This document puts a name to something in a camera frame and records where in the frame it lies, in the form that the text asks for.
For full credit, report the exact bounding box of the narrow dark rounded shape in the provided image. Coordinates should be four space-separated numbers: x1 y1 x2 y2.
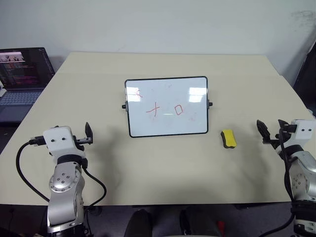
124 209 153 237

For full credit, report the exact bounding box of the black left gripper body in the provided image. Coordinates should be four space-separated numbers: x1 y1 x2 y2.
73 135 95 151

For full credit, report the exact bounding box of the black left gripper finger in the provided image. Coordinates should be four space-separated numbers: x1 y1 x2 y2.
85 121 94 144

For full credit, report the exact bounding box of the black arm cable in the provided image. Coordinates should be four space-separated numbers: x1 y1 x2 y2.
16 135 107 207
261 127 298 237

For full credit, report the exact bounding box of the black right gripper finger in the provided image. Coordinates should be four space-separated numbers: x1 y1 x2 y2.
256 119 271 142
277 119 297 132

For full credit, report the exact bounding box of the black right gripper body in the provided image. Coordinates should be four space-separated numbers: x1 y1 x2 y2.
262 127 291 149

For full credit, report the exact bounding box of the yellow and black whiteboard eraser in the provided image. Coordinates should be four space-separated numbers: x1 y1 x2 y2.
220 129 238 149

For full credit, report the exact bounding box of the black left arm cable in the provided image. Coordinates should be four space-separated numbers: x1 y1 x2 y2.
16 135 107 207

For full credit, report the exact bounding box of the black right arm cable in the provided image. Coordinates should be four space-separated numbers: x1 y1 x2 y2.
261 127 298 237

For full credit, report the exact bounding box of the white whiteboard with black frame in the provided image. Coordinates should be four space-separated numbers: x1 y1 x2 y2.
121 76 214 138

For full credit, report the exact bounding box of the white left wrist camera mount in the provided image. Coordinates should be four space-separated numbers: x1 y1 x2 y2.
42 126 86 158

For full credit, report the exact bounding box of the wide dark rounded shape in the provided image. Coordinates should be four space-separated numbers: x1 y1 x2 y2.
179 206 221 237

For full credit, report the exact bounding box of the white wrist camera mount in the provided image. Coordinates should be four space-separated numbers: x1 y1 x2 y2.
42 126 86 158
290 119 316 147

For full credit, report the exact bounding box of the open dark laptop computer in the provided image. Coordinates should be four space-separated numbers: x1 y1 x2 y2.
0 47 55 123

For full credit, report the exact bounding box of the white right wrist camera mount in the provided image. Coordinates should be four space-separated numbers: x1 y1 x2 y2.
290 119 316 147

